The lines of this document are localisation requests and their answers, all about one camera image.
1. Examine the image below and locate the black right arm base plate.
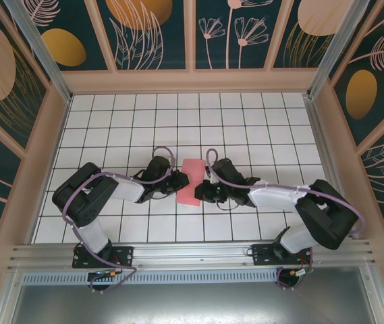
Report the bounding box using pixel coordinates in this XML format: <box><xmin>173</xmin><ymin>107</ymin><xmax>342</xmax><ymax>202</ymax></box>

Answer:
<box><xmin>251</xmin><ymin>242</ymin><xmax>314</xmax><ymax>267</ymax></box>

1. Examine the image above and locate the grey metal sheet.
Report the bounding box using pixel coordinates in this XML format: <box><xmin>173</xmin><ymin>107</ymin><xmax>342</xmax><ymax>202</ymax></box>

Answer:
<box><xmin>0</xmin><ymin>266</ymin><xmax>384</xmax><ymax>324</ymax></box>

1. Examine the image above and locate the pink cloth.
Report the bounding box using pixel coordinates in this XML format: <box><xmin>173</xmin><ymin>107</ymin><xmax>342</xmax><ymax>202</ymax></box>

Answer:
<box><xmin>174</xmin><ymin>157</ymin><xmax>209</xmax><ymax>207</ymax></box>

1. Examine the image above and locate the small board with yellow connector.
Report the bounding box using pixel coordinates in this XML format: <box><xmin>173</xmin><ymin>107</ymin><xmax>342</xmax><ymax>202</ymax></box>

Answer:
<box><xmin>88</xmin><ymin>269</ymin><xmax>119</xmax><ymax>279</ymax></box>
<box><xmin>287</xmin><ymin>267</ymin><xmax>314</xmax><ymax>279</ymax></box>

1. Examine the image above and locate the aluminium table edge rail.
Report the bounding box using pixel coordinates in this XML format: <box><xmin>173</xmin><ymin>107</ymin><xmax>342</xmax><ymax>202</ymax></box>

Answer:
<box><xmin>303</xmin><ymin>95</ymin><xmax>360</xmax><ymax>241</ymax></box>

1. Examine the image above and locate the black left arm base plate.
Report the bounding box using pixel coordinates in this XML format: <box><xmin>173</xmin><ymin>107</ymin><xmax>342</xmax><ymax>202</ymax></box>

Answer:
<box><xmin>72</xmin><ymin>245</ymin><xmax>135</xmax><ymax>269</ymax></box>

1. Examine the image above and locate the aluminium mounting rail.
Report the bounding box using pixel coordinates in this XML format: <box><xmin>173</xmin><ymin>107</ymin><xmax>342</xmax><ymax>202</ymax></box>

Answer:
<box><xmin>7</xmin><ymin>238</ymin><xmax>378</xmax><ymax>275</ymax></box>

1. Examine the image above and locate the grey slotted cable duct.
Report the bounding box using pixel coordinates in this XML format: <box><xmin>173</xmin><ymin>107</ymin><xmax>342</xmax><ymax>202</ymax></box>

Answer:
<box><xmin>21</xmin><ymin>269</ymin><xmax>280</xmax><ymax>286</ymax></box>

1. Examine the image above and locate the aluminium frame post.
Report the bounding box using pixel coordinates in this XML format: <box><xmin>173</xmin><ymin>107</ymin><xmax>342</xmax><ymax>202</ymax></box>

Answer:
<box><xmin>307</xmin><ymin>0</ymin><xmax>372</xmax><ymax>99</ymax></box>
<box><xmin>2</xmin><ymin>0</ymin><xmax>74</xmax><ymax>103</ymax></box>

